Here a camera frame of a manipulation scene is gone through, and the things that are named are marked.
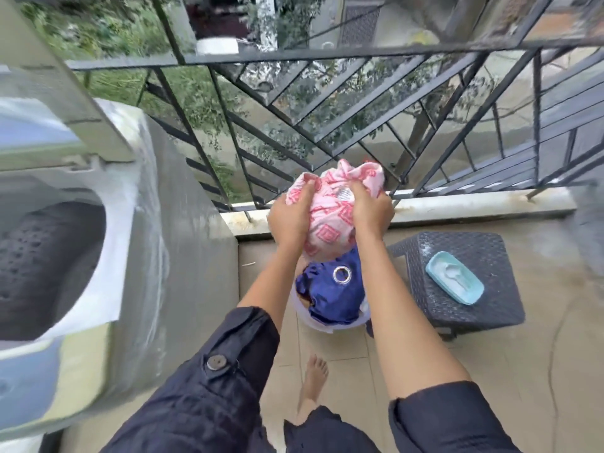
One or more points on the person's left hand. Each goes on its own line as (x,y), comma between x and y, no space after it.
(289,221)

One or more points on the person's right hand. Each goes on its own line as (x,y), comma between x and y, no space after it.
(373,212)

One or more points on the person's right fingers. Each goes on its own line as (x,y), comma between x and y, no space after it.
(362,191)

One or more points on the person's left fingers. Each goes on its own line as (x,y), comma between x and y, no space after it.
(307,191)

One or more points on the pink and white patterned cloth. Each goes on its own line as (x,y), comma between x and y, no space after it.
(330,219)

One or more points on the person's left forearm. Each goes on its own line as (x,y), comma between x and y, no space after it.
(273,278)

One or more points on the person's right forearm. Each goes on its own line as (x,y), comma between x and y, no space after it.
(401,320)

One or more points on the blue curtain with metal eyelet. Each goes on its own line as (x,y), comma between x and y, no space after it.
(330,299)

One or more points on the white plastic scoop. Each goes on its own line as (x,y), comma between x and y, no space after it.
(451,274)

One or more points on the dark woven plastic stool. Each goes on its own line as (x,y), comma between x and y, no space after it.
(476,249)

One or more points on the white top-load washing machine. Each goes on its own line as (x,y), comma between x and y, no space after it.
(188,259)

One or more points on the white plastic bucket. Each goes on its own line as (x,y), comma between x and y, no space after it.
(325,328)

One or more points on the black metal balcony railing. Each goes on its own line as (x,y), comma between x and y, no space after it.
(330,54)

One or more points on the light blue plastic dish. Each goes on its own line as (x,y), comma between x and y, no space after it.
(465,287)

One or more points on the green leafy tree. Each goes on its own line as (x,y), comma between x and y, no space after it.
(198,94)

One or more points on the person's bare foot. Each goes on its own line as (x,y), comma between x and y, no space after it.
(312,382)

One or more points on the person's dark navy garment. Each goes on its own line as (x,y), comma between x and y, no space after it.
(212,396)

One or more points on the washing machine lid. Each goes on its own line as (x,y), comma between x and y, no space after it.
(28,113)

